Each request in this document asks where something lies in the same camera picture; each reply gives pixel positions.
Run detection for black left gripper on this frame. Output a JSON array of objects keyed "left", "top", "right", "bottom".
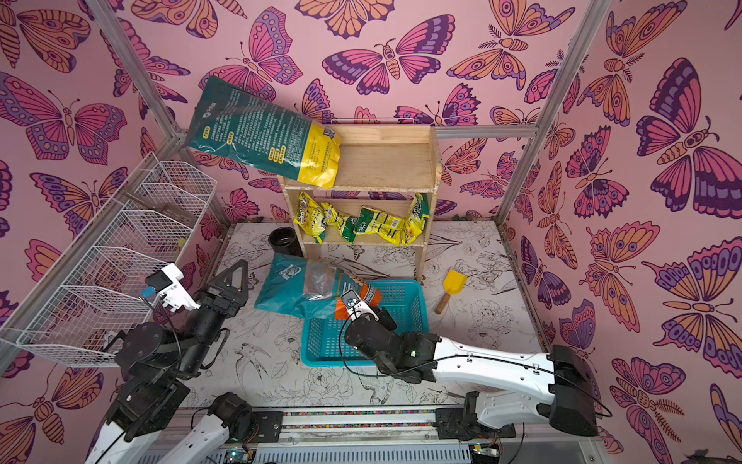
[{"left": 179, "top": 262, "right": 247, "bottom": 379}]

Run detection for yellow fertilizer packet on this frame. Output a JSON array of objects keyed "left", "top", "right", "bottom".
[{"left": 294, "top": 191, "right": 327, "bottom": 244}]

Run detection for yellow green packet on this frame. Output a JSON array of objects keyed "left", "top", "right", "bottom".
[
  {"left": 322, "top": 203, "right": 357, "bottom": 244},
  {"left": 355, "top": 206, "right": 405, "bottom": 246}
]

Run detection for large green yellow fertilizer bag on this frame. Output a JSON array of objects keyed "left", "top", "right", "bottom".
[{"left": 187, "top": 77, "right": 341, "bottom": 189}]

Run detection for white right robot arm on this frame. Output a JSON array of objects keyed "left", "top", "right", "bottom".
[{"left": 343, "top": 309, "right": 599, "bottom": 437}]

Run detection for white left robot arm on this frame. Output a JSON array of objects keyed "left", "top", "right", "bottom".
[{"left": 87, "top": 259, "right": 249, "bottom": 463}]

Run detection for wooden two-tier shelf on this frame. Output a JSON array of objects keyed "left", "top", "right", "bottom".
[{"left": 278, "top": 124, "right": 442, "bottom": 281}]

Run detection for teal plastic basket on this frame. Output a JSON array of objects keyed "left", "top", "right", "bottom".
[{"left": 301, "top": 280, "right": 429, "bottom": 367}]

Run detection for black plastic flower pots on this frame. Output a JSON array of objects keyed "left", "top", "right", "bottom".
[{"left": 268, "top": 226, "right": 303, "bottom": 257}]

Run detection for yellow toy shovel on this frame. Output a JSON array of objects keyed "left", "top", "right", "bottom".
[{"left": 435, "top": 270, "right": 468, "bottom": 314}]

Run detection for yellow flower packet right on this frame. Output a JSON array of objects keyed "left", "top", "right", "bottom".
[{"left": 401, "top": 193, "right": 430, "bottom": 247}]

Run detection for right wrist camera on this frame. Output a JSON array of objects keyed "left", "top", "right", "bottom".
[{"left": 341, "top": 289, "right": 379, "bottom": 321}]

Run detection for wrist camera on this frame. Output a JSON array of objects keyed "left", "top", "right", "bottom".
[
  {"left": 140, "top": 263, "right": 201, "bottom": 313},
  {"left": 341, "top": 289, "right": 379, "bottom": 321}
]

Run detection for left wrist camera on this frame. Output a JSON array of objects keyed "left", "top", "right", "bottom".
[{"left": 140, "top": 263, "right": 201, "bottom": 313}]

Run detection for white wire wall basket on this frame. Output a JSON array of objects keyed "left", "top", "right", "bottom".
[{"left": 1, "top": 156, "right": 216, "bottom": 367}]

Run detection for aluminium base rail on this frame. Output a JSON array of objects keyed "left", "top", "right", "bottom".
[{"left": 115, "top": 404, "right": 610, "bottom": 464}]

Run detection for aluminium frame post left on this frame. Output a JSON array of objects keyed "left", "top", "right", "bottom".
[{"left": 86, "top": 0, "right": 233, "bottom": 228}]

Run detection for aluminium frame post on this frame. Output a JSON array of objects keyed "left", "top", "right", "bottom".
[
  {"left": 86, "top": 0, "right": 233, "bottom": 228},
  {"left": 495, "top": 0, "right": 613, "bottom": 226}
]

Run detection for aluminium frame post right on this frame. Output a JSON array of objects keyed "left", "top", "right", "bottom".
[{"left": 495, "top": 0, "right": 613, "bottom": 226}]

